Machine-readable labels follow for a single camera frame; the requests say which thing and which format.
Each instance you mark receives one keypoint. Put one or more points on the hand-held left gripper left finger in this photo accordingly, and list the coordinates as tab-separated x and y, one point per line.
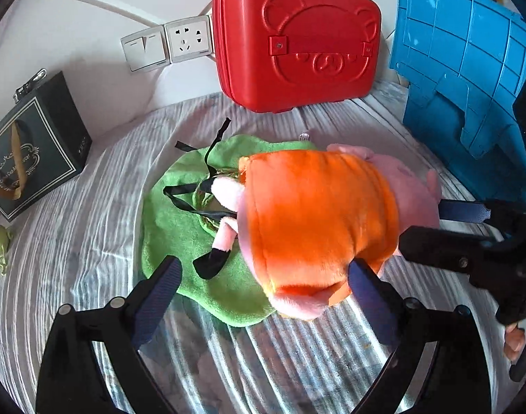
159	297

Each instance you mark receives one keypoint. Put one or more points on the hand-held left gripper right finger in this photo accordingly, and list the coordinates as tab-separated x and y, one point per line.
370	297

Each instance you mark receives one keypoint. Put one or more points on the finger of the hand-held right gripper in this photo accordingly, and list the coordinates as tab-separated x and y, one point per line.
439	243
463	212

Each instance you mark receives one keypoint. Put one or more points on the pink pig plush toy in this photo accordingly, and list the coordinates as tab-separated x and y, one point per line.
323	224

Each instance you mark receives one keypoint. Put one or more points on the blue plastic crate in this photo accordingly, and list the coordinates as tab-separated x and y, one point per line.
452	51

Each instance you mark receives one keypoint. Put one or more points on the striped cloth covered desktop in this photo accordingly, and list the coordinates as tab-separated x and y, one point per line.
94	224

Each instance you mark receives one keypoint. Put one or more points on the person's right hand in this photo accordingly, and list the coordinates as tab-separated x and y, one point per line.
515	344

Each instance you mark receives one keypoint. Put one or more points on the green plush bag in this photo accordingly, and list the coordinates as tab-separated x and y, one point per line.
176	224

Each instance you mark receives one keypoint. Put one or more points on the small green frog toy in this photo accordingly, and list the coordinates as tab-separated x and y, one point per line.
0	246

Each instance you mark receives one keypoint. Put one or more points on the black gift box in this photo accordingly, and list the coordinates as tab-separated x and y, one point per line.
34	146

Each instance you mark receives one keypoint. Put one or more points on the red small suitcase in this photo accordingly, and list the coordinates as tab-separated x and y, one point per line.
297	39

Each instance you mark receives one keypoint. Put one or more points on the metal nail clipper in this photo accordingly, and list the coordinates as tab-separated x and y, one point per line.
30	84

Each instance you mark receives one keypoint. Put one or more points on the white wall socket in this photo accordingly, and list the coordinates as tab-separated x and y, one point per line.
187	38

